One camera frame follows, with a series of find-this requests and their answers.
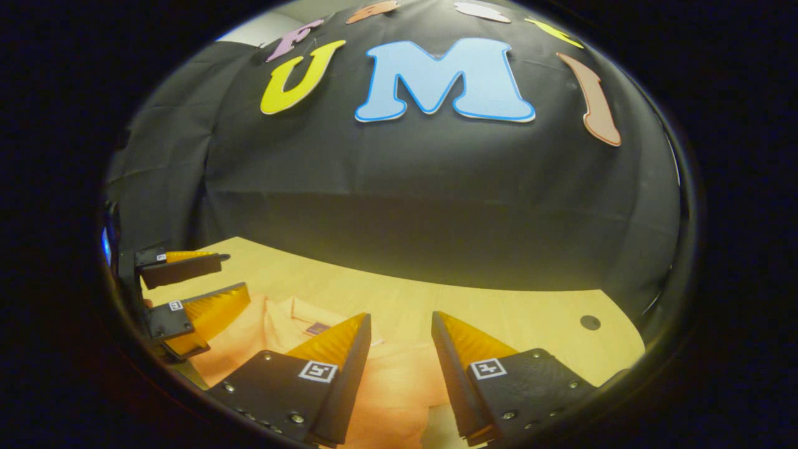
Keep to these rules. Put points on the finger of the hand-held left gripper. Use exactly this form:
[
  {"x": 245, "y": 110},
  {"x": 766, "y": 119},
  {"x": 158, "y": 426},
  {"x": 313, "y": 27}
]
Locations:
[
  {"x": 181, "y": 269},
  {"x": 168, "y": 321}
]

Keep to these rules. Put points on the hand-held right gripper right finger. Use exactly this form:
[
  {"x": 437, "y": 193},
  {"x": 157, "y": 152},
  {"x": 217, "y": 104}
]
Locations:
[{"x": 455, "y": 386}]

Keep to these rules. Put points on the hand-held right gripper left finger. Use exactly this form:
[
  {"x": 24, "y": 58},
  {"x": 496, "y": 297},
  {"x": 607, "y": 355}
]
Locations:
[{"x": 346, "y": 393}]

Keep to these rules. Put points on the orange T-shirt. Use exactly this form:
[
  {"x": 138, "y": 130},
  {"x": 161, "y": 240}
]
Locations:
[{"x": 399, "y": 386}]

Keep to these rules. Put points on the black backdrop cloth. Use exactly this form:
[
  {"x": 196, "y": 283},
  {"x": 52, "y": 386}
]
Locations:
[{"x": 436, "y": 199}]

